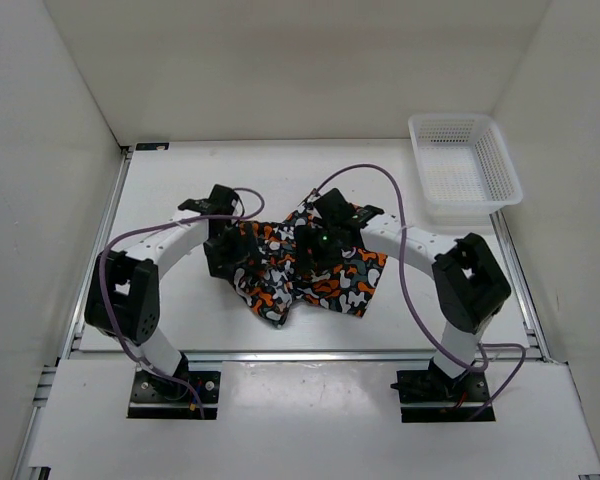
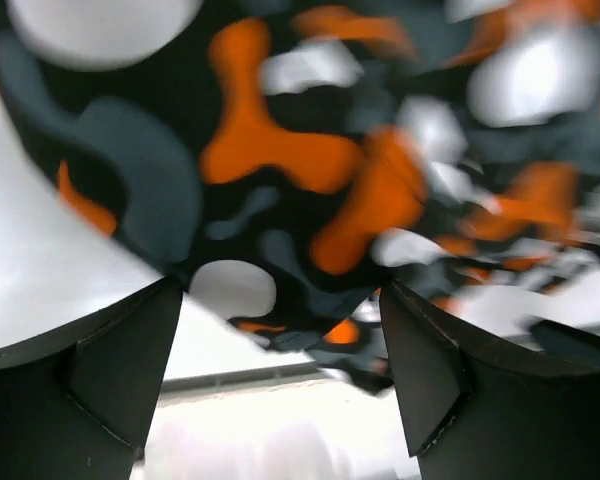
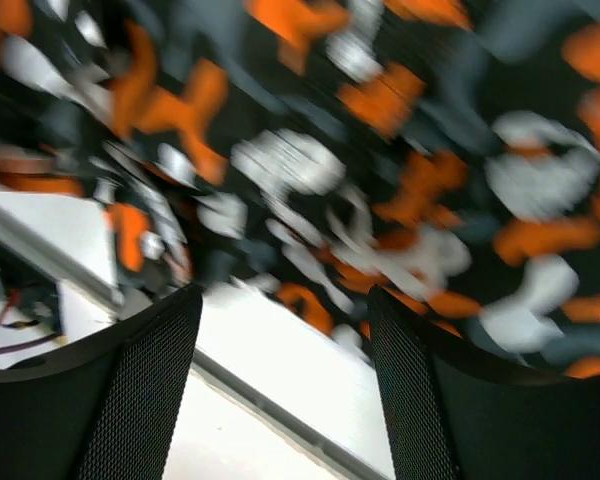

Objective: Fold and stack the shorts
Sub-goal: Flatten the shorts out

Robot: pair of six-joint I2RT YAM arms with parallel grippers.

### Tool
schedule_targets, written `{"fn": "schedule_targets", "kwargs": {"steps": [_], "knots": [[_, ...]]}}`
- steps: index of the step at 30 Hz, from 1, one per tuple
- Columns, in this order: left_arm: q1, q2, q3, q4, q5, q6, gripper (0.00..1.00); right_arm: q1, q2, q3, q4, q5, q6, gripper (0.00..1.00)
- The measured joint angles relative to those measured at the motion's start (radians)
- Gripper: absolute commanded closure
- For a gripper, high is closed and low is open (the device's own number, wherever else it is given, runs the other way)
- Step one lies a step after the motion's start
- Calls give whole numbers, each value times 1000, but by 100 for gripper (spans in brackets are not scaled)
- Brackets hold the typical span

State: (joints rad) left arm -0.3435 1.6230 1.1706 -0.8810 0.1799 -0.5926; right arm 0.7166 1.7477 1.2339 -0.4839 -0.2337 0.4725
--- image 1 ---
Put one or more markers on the aluminium rail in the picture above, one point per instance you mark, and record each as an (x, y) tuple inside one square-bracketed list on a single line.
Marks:
[(520, 288), (76, 319), (302, 356)]

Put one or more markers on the front aluminium rail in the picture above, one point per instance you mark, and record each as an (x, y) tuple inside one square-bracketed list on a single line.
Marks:
[(302, 356)]

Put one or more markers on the white plastic mesh basket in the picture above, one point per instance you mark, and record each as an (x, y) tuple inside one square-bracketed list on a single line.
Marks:
[(465, 170)]

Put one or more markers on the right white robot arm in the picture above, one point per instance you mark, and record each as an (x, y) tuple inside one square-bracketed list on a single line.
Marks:
[(470, 285)]

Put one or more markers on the right aluminium rail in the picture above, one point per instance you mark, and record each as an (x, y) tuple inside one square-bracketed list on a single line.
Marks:
[(520, 288)]

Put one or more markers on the orange camouflage shorts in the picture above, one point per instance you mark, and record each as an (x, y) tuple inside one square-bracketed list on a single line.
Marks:
[(271, 283)]

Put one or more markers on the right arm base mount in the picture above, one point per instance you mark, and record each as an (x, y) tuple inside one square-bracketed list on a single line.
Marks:
[(424, 398)]

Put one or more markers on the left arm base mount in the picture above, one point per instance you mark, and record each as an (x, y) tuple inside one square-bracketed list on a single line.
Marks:
[(152, 398)]

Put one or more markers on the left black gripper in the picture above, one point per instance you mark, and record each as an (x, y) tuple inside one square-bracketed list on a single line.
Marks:
[(217, 262)]

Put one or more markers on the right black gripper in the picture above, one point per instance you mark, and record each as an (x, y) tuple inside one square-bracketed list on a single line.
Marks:
[(306, 235)]

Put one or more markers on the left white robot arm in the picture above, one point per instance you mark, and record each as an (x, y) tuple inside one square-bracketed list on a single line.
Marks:
[(123, 300)]

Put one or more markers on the left aluminium rail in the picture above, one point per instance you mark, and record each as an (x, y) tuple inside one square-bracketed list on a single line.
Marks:
[(76, 319)]

